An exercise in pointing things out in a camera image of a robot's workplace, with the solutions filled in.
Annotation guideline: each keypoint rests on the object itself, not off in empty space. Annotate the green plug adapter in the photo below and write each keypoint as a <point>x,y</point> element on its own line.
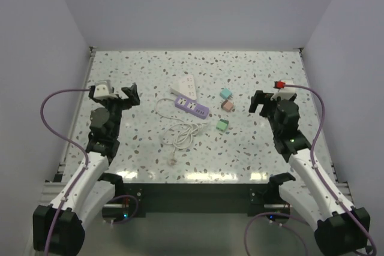
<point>222,125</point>

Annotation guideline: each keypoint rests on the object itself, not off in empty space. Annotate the white triangular power strip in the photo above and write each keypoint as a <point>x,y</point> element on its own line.
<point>185,86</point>

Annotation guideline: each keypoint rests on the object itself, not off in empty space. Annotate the pink plug adapter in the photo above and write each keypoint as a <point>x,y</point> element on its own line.
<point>227,106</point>

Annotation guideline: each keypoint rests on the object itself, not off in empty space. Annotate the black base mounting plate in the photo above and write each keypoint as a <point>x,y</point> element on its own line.
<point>249,199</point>

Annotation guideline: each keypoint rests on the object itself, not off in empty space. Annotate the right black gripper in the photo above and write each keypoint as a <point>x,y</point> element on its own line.
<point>264,98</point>

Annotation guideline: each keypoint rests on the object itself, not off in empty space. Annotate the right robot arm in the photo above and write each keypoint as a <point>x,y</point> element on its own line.
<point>339,227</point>

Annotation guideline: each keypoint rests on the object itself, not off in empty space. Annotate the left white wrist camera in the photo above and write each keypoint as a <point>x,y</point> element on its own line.
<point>103,90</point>

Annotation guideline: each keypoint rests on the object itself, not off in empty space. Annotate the teal plug adapter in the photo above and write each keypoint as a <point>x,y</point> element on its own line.
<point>226,94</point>

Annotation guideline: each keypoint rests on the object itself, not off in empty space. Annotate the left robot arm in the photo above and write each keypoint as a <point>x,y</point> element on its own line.
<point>59,227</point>

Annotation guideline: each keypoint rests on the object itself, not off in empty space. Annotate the purple power strip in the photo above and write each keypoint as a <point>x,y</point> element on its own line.
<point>191,107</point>

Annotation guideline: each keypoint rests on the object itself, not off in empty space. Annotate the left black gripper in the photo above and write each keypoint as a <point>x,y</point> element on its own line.
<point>125,104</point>

